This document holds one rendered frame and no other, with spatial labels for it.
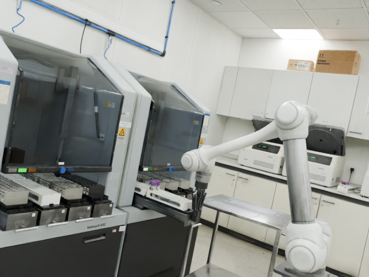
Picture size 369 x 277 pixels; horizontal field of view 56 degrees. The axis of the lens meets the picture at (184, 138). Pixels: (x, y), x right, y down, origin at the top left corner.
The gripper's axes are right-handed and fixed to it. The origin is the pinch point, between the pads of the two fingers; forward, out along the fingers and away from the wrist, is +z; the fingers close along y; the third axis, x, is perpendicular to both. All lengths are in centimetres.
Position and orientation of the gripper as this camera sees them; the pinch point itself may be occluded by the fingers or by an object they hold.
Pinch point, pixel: (195, 215)
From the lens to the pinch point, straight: 205.4
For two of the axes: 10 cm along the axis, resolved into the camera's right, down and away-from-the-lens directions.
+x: 8.0, 1.8, -5.7
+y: -5.7, -0.7, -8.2
